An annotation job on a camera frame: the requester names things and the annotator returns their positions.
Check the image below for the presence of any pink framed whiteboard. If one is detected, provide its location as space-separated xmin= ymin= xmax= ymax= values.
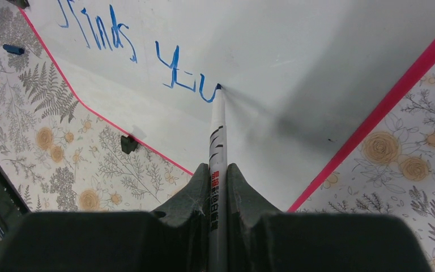
xmin=23 ymin=1 xmax=435 ymax=209

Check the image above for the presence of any black whiteboard foot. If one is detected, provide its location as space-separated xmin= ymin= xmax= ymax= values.
xmin=120 ymin=135 xmax=139 ymax=155

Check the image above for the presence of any whiteboard marker pen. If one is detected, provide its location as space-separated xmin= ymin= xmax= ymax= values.
xmin=208 ymin=83 xmax=228 ymax=271

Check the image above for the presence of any blue marker cap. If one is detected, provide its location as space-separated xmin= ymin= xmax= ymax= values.
xmin=2 ymin=44 xmax=25 ymax=56

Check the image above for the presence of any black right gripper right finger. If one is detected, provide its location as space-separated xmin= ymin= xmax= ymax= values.
xmin=227 ymin=164 xmax=430 ymax=271

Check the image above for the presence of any floral tablecloth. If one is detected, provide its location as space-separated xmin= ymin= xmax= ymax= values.
xmin=0 ymin=1 xmax=435 ymax=271

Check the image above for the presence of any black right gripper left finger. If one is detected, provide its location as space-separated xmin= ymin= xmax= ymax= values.
xmin=0 ymin=163 xmax=210 ymax=271

